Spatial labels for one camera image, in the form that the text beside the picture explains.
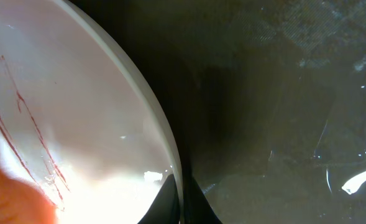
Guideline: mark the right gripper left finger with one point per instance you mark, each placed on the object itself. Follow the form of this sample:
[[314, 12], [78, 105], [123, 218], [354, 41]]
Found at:
[[165, 208]]

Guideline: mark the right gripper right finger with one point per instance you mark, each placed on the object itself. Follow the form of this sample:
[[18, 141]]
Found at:
[[197, 210]]

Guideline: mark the pink plate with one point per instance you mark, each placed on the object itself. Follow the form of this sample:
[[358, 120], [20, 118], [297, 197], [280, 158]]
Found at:
[[77, 118]]

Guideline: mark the orange green sponge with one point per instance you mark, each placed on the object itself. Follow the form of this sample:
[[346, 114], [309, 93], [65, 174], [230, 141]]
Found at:
[[20, 203]]

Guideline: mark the large dark brown tray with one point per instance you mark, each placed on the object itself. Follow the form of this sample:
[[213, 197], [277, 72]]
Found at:
[[266, 99]]

